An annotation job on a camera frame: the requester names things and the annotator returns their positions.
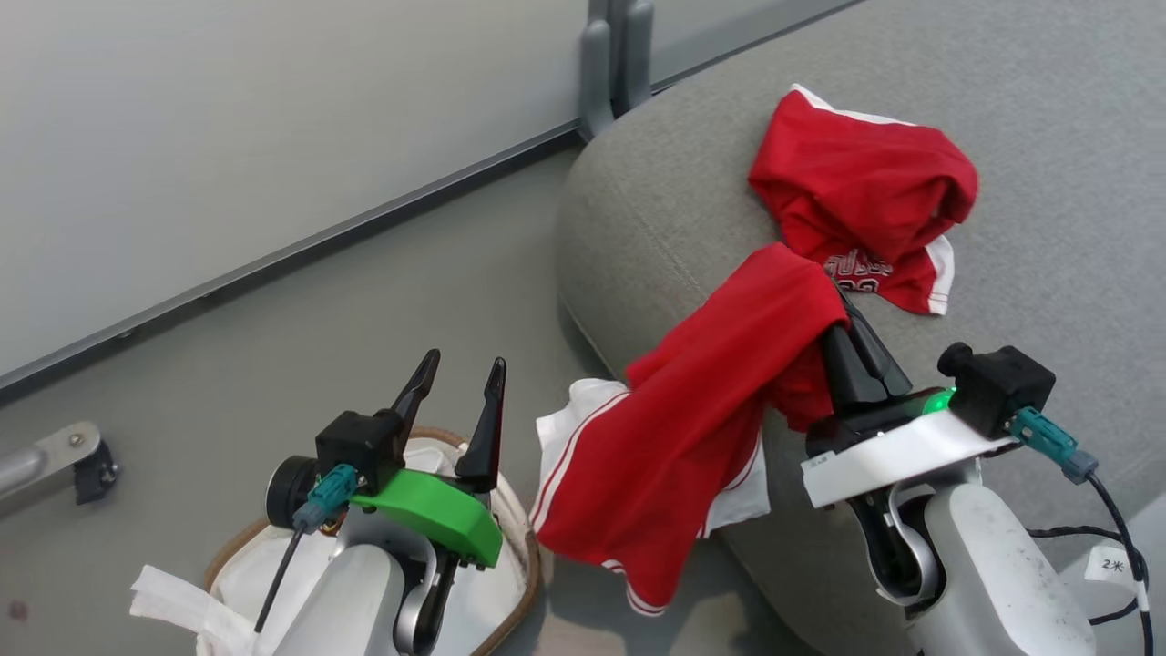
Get grey aluminium wall rail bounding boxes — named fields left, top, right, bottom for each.
left=0, top=0, right=866, bottom=406

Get white cable tag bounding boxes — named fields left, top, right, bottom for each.
left=1084, top=544, right=1140, bottom=585

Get teal plug left camera cable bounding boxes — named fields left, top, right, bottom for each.
left=252, top=463, right=359, bottom=635

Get teal plug right camera cable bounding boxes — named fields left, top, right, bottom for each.
left=1009, top=406, right=1154, bottom=656

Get grey sofa cushion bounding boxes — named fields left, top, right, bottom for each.
left=556, top=0, right=1166, bottom=656

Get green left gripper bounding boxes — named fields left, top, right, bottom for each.
left=349, top=349, right=508, bottom=569

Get red jersey with white trim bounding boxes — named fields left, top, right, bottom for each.
left=748, top=84, right=981, bottom=317

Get metal bracket with dark block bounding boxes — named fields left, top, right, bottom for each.
left=0, top=420, right=121, bottom=522

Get teal plug camera cable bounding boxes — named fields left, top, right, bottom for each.
left=252, top=463, right=359, bottom=635
left=1009, top=406, right=1154, bottom=656

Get red shorts with white stripes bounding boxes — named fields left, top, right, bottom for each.
left=530, top=241, right=854, bottom=619

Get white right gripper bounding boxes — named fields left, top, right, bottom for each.
left=801, top=290, right=1023, bottom=510

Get white lined laundry basket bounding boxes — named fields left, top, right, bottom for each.
left=129, top=437, right=531, bottom=656

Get grey curved frame tube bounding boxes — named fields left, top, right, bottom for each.
left=578, top=0, right=657, bottom=143

